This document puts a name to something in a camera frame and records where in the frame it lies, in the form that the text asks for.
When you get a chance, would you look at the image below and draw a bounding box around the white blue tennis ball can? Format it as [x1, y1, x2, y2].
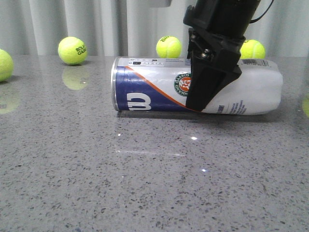
[111, 57, 283, 115]

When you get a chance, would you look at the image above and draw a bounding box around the Wilson 3 tennis ball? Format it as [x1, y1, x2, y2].
[0, 49, 14, 82]

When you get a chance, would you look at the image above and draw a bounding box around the grey pleated curtain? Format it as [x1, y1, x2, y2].
[0, 0, 309, 57]

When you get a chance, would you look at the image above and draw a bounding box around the right back tennis ball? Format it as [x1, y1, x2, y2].
[240, 40, 266, 59]

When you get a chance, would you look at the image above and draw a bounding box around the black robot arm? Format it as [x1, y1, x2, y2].
[183, 0, 260, 111]

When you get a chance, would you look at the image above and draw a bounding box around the Roland Garros tennis ball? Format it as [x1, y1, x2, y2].
[58, 37, 87, 65]

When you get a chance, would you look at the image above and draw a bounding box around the black cable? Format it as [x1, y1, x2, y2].
[250, 0, 276, 24]

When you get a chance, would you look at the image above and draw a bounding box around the middle back tennis ball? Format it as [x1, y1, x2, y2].
[156, 36, 182, 58]

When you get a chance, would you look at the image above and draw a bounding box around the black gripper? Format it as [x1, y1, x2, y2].
[183, 5, 246, 112]

